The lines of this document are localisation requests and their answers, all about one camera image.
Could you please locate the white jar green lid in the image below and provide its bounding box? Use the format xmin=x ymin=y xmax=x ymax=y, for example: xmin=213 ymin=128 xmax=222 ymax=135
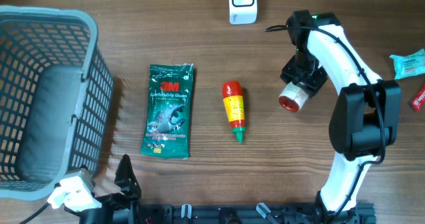
xmin=278 ymin=82 xmax=309 ymax=112

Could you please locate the green 3M gloves package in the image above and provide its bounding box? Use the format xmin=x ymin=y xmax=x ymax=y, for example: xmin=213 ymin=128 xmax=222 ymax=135
xmin=141 ymin=64 xmax=195 ymax=159

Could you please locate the red chili sauce bottle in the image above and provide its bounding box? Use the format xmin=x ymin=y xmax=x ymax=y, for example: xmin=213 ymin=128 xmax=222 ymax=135
xmin=222 ymin=80 xmax=246 ymax=143

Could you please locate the white barcode scanner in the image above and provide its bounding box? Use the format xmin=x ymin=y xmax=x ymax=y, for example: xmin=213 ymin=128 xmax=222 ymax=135
xmin=228 ymin=0 xmax=258 ymax=25

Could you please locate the teal wet wipes pack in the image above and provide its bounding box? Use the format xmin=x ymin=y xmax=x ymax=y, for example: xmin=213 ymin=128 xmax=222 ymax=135
xmin=389 ymin=49 xmax=425 ymax=80

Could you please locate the red candy stick pack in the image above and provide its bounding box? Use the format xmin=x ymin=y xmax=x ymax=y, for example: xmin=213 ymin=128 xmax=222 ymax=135
xmin=411 ymin=86 xmax=425 ymax=112

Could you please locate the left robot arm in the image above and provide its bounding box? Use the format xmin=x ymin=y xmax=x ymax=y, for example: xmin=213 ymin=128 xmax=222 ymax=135
xmin=78 ymin=154 xmax=141 ymax=224

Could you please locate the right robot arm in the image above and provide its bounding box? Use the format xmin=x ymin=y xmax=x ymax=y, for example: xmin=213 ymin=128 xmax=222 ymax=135
xmin=279 ymin=10 xmax=401 ymax=219

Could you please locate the grey plastic shopping basket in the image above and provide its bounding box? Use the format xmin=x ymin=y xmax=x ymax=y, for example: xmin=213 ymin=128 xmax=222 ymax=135
xmin=1 ymin=5 xmax=114 ymax=201

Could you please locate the black left camera cable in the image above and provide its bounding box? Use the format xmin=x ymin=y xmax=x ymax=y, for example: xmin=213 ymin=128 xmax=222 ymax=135
xmin=20 ymin=202 xmax=51 ymax=224

